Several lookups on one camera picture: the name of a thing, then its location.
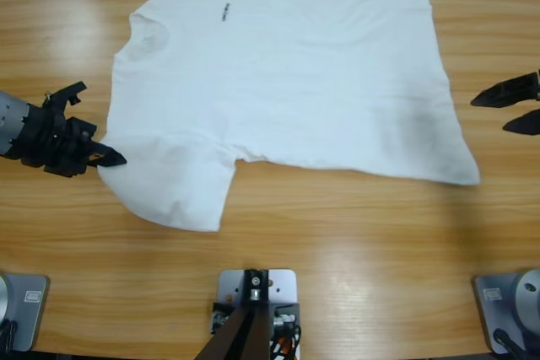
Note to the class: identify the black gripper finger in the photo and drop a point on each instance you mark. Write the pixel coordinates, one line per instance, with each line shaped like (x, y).
(527, 124)
(514, 90)

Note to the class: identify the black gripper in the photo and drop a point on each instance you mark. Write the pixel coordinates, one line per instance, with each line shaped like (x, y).
(50, 141)

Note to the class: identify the white t-shirt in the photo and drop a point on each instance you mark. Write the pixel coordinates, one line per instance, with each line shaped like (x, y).
(274, 82)

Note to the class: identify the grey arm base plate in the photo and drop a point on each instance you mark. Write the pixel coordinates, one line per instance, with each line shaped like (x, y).
(29, 322)
(485, 318)

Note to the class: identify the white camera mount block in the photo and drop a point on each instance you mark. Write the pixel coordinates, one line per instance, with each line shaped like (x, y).
(282, 288)

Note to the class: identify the dark camera post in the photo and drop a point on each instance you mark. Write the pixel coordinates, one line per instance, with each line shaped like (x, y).
(249, 326)

